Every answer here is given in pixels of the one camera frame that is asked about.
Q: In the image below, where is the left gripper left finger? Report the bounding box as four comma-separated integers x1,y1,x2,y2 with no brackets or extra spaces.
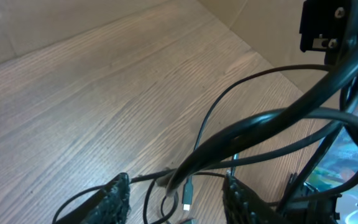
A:
54,172,131,224

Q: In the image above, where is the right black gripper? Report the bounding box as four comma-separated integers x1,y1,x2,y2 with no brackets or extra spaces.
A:
299,0,358,65

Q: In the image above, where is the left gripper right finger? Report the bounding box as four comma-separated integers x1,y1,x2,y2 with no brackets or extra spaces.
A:
222,174,288,224

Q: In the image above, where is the black usb cable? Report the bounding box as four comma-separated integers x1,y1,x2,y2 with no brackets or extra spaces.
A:
52,18,358,224

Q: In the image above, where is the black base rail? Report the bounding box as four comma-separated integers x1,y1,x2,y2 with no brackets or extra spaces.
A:
283,173,342,224

